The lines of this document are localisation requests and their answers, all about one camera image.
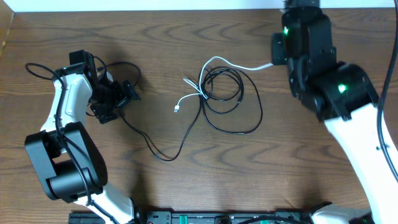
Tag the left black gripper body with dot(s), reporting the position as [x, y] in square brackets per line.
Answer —
[106, 97]

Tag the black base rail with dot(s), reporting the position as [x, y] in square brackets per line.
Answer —
[163, 217]

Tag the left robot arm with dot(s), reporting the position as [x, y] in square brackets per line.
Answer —
[66, 160]

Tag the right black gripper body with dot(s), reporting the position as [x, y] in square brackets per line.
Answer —
[280, 58]

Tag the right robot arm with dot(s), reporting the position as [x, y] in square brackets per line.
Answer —
[343, 98]

